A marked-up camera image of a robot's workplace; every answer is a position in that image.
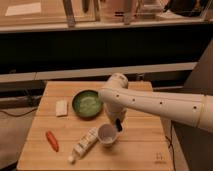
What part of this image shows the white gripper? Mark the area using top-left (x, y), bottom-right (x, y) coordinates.
top-left (104, 103), bottom-right (127, 132)

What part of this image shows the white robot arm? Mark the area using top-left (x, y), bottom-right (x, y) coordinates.
top-left (98, 73), bottom-right (213, 133)

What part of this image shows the white ceramic cup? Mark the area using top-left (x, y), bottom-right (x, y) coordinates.
top-left (97, 124), bottom-right (118, 147)

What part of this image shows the white tube bottle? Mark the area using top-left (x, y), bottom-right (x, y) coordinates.
top-left (68, 127), bottom-right (98, 164)

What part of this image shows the green bowl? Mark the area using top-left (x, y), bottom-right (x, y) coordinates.
top-left (72, 90), bottom-right (103, 120)

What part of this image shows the orange carrot toy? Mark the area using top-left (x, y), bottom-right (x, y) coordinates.
top-left (45, 131), bottom-right (59, 152)

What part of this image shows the black cable on floor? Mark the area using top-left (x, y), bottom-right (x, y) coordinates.
top-left (0, 107), bottom-right (39, 118)

